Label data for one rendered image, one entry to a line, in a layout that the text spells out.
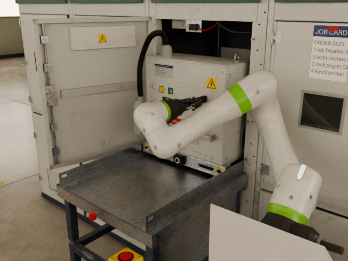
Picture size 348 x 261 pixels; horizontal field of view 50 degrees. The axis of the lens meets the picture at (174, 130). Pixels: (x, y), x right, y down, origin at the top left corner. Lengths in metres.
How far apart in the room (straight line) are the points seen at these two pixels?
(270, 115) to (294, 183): 0.39
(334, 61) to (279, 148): 0.39
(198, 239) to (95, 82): 0.95
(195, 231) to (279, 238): 0.63
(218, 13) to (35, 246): 2.05
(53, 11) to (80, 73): 0.94
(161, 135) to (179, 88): 0.49
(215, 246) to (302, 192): 0.32
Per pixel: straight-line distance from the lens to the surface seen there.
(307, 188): 1.24
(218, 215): 1.19
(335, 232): 1.79
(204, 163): 1.82
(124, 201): 1.63
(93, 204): 1.63
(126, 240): 2.80
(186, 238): 1.64
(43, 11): 2.94
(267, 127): 1.51
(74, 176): 1.84
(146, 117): 1.40
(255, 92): 1.40
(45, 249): 2.92
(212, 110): 1.39
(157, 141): 1.38
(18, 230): 3.19
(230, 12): 1.79
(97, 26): 1.97
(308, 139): 1.67
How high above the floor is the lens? 1.64
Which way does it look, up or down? 19 degrees down
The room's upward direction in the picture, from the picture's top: straight up
